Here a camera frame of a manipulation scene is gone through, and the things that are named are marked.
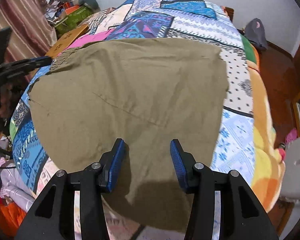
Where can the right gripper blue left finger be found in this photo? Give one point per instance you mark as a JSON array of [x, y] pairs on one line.
[[99, 178]]

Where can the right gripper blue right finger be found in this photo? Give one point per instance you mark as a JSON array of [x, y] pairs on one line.
[[197, 179]]

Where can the olive green pants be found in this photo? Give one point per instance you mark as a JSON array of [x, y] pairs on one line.
[[147, 91]]

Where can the striped brown curtain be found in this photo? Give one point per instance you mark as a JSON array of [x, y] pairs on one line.
[[31, 36]]

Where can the orange yellow blanket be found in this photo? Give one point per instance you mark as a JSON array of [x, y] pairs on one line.
[[269, 161]]

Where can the green patterned box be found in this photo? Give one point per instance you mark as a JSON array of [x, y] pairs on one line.
[[72, 20]]

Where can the orange cloth pile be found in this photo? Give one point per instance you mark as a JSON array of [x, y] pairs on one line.
[[11, 217]]

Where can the dark grey cap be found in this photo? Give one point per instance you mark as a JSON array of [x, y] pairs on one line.
[[254, 31]]

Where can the patchwork patterned bed sheet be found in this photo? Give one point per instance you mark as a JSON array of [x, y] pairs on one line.
[[196, 20]]

